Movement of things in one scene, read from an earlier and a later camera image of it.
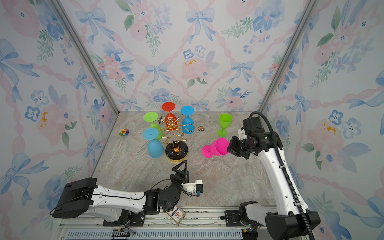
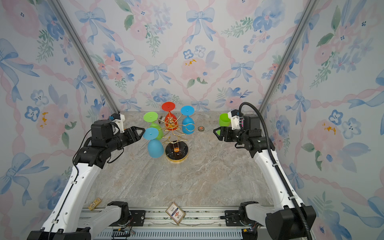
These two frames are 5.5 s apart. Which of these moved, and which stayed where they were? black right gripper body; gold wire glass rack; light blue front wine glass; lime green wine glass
Moved: black right gripper body
Stayed: light blue front wine glass; lime green wine glass; gold wire glass rack
